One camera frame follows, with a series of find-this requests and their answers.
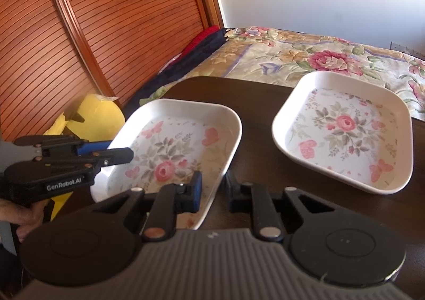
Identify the wall socket strip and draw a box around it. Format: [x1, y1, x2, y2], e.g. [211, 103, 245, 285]
[390, 41, 425, 57]

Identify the navy cloth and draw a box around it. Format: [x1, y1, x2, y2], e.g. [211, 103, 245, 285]
[128, 28, 230, 109]

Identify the wooden louvered wardrobe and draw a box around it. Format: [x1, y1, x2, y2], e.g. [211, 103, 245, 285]
[0, 0, 227, 143]

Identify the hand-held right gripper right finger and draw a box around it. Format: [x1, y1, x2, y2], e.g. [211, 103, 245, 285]
[225, 174, 334, 241]

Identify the person's left hand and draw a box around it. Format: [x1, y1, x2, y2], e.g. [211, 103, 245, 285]
[0, 200, 47, 243]

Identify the yellow plush toy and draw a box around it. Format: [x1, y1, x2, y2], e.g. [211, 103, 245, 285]
[43, 93, 126, 217]

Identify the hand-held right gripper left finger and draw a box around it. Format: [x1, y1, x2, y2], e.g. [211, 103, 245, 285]
[93, 170, 203, 244]

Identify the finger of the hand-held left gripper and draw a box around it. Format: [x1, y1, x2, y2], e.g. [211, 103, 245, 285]
[12, 135, 114, 157]
[34, 147, 134, 168]

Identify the red cloth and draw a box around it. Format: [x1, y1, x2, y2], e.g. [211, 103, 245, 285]
[181, 25, 220, 59]

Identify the white floral plate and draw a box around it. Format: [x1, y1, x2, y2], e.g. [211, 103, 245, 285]
[90, 98, 242, 230]
[271, 70, 414, 195]

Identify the floral bedspread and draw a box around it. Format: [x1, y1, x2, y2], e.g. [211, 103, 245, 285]
[139, 25, 425, 121]

